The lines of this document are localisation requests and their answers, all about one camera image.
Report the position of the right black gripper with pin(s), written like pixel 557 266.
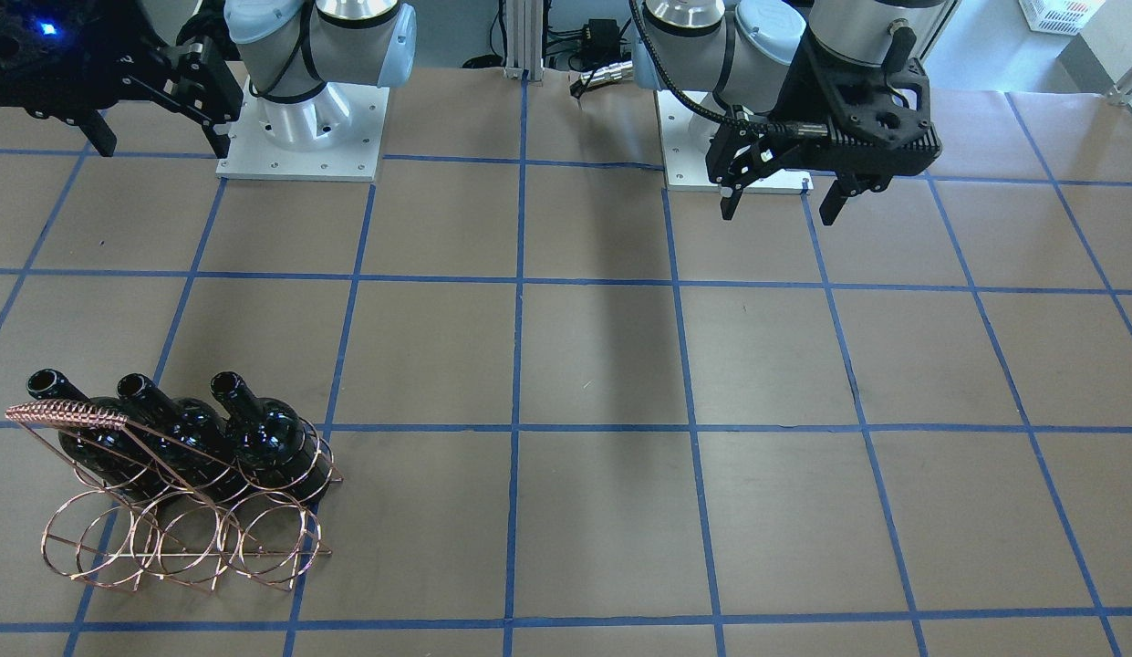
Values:
pixel 193 80

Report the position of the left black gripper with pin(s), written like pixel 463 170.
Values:
pixel 801 102

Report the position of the dark wine bottle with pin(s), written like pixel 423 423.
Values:
pixel 196 445
pixel 270 441

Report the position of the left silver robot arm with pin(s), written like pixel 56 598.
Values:
pixel 714 54

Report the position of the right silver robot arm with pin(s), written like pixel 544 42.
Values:
pixel 290 50

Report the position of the dark wine bottle far slot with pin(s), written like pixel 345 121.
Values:
pixel 107 453

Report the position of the white plastic crate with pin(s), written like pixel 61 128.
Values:
pixel 1058 17

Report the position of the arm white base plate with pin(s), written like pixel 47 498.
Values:
pixel 334 137
pixel 685 140

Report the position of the aluminium frame post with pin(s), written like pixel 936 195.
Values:
pixel 524 40

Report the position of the copper wire wine basket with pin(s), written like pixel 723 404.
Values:
pixel 102 539

